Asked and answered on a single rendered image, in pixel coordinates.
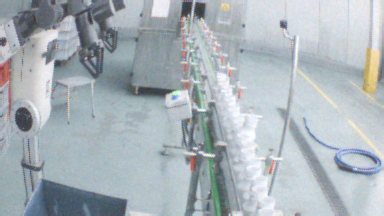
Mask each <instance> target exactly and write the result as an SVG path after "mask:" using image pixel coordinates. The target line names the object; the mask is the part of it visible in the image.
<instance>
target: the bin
mask: <svg viewBox="0 0 384 216"><path fill-rule="evenodd" d="M29 199H30V200H29V201H28V203H27V205H26V207H25V208H24V210H23V212H22V214H21V216H130V215H132V216H160V215H152V214H146V213H142V212H135V211H130V209H129V205H130V202H129V201H130V200H129V199H125V198H122V197H117V196H111V195H109V194H102V193H99V192H95V191H89V190H87V189H81V188H78V187H73V186H70V185H67V184H62V183H60V182H55V181H52V180H49V179H44V178H41V179H40V180H39V182H38V184H37V186H36V187H35V190H34V192H33V193H32V195H31V197H30V198H29Z"/></svg>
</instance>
